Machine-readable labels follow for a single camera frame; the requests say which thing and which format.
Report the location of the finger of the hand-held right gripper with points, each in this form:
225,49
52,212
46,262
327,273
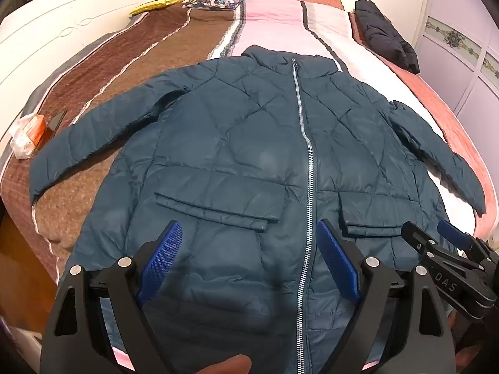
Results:
452,233
415,239

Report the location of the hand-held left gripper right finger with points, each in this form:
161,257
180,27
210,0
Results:
337,259

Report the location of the white bed headboard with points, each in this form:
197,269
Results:
58,19

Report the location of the orange tissue packet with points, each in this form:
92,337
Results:
28,132

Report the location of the person's left hand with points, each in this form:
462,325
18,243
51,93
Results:
226,362

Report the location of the teal quilted puffer jacket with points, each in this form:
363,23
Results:
249,156

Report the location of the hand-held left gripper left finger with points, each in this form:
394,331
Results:
163,255

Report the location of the white wardrobe with floral panels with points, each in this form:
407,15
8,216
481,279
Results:
456,46

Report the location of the yellow plastic bag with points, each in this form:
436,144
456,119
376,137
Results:
160,2

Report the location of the black puffer jacket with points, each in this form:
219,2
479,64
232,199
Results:
384,35

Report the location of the small black flat object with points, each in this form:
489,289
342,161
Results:
54,122

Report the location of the striped brown pink white blanket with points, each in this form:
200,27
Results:
128,66

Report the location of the wooden bed frame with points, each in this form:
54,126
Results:
21,272

